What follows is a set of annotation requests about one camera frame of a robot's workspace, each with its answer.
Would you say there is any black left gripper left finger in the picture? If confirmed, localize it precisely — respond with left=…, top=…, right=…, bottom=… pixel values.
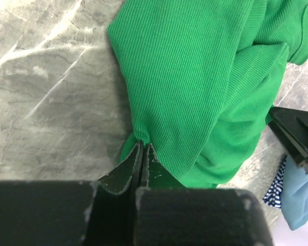
left=98, top=142, right=144, bottom=195

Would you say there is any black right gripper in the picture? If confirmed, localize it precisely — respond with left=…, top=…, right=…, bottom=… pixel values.
left=268, top=107, right=308, bottom=172

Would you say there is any green tank top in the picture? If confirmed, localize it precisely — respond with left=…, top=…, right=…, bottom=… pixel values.
left=108, top=1, right=308, bottom=188

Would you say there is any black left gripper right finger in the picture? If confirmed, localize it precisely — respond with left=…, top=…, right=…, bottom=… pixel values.
left=142, top=144, right=185, bottom=189

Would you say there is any teal tank top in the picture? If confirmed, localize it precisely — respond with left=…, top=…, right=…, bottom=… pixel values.
left=281, top=157, right=308, bottom=231

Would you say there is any blue white striped tank top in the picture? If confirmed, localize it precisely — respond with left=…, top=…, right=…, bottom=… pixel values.
left=262, top=155, right=287, bottom=209

